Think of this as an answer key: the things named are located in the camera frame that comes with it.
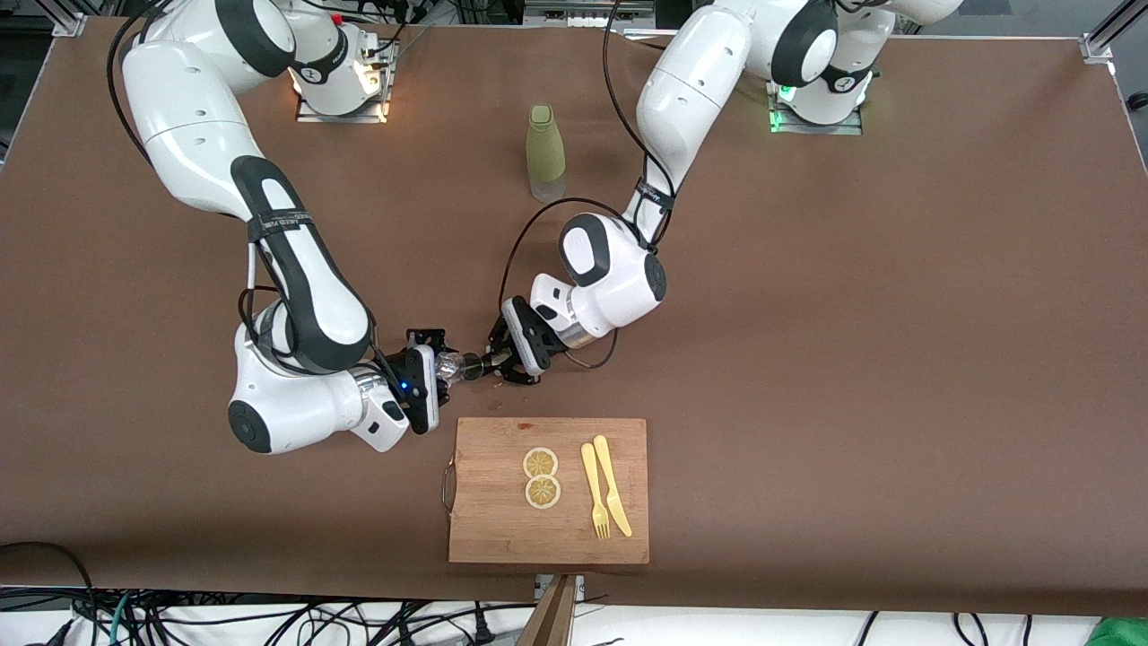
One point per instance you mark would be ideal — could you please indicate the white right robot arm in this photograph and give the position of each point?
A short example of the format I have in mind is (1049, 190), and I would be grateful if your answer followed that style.
(197, 117)

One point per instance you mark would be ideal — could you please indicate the green sleeved glass bottle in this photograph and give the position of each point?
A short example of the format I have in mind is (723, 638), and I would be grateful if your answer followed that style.
(545, 144)

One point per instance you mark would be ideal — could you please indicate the yellow plastic fork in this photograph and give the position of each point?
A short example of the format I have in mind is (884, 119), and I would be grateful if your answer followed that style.
(592, 475)

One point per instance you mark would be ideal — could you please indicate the yellow plastic knife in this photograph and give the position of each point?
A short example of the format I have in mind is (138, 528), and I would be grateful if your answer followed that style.
(608, 475)

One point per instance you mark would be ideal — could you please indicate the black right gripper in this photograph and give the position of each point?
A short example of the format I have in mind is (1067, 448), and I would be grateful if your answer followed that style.
(421, 342)

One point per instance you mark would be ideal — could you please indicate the aluminium corner bracket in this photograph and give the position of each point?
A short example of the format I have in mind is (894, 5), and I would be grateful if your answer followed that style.
(1096, 47)
(70, 25)

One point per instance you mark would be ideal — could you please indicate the steel double jigger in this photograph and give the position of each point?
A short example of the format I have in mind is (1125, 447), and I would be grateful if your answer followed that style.
(484, 363)

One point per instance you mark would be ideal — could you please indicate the lemon slice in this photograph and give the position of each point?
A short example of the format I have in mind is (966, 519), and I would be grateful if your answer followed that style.
(540, 463)
(543, 492)

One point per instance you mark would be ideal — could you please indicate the small metal clamp bracket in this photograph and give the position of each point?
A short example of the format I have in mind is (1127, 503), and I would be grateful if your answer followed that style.
(541, 588)

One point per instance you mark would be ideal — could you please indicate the green bag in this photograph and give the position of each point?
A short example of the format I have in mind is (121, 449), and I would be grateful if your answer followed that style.
(1121, 632)

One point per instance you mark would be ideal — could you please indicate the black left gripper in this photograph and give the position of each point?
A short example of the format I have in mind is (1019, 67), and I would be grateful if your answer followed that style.
(517, 366)

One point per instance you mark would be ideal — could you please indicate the liquid spill puddle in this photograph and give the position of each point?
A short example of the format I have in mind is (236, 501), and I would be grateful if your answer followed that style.
(484, 386)

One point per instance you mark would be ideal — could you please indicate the wooden cutting board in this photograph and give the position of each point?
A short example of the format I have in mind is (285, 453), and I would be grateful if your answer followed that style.
(502, 529)

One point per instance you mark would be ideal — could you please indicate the small clear glass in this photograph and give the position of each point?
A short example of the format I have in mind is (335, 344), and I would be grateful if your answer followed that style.
(451, 368)

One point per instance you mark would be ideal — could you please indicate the wooden post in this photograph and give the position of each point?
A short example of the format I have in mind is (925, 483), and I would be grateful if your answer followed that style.
(549, 619)

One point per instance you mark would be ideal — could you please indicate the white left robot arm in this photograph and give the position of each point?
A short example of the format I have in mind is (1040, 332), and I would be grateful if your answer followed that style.
(691, 99)

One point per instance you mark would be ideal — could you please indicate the aluminium frame bar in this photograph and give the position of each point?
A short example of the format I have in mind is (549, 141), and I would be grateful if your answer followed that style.
(1126, 18)

